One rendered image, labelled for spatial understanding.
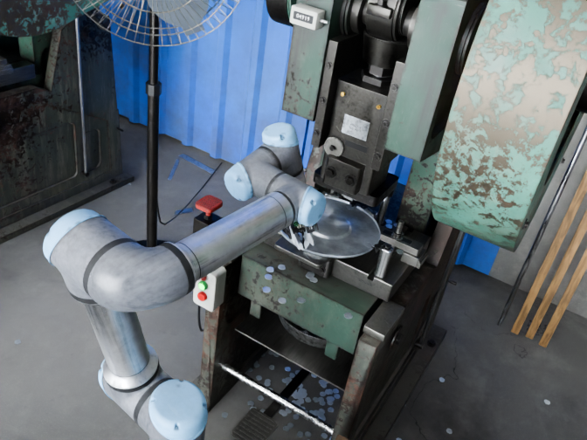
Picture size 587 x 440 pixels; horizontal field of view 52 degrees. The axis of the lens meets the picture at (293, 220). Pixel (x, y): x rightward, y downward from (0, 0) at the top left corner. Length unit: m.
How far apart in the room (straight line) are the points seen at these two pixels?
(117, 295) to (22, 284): 1.68
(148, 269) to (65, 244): 0.15
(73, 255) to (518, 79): 0.77
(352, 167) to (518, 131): 0.59
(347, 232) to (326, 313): 0.23
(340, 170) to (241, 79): 1.74
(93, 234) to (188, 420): 0.45
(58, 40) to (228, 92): 0.97
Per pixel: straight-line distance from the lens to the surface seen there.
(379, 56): 1.50
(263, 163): 1.25
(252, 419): 1.92
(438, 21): 1.35
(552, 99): 1.04
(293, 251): 1.52
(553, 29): 1.04
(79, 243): 1.02
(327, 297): 1.61
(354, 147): 1.56
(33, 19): 2.40
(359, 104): 1.52
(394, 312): 1.63
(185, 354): 2.30
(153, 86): 2.20
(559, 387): 2.64
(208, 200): 1.71
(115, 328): 1.18
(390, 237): 1.70
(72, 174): 3.06
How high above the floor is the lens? 1.68
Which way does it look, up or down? 33 degrees down
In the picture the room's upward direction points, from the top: 10 degrees clockwise
